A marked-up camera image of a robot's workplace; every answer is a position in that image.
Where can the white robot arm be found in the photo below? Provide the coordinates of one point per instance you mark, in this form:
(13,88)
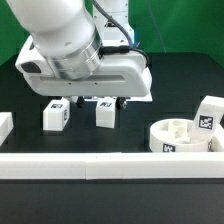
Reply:
(81,55)

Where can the white front fence wall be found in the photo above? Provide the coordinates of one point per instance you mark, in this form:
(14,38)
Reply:
(89,166)

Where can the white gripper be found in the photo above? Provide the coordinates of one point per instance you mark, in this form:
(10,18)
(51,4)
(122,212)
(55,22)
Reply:
(118,75)

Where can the white fence wall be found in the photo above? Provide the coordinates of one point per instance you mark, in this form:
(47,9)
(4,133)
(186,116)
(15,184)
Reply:
(89,166)
(218,139)
(6,125)

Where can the white left fence wall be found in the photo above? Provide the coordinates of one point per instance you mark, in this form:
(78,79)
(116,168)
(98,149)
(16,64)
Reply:
(6,125)

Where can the white right fence wall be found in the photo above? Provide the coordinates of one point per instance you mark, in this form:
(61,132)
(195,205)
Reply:
(218,139)

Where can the white marker sheet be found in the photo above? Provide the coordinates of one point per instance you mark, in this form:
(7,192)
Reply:
(147,98)

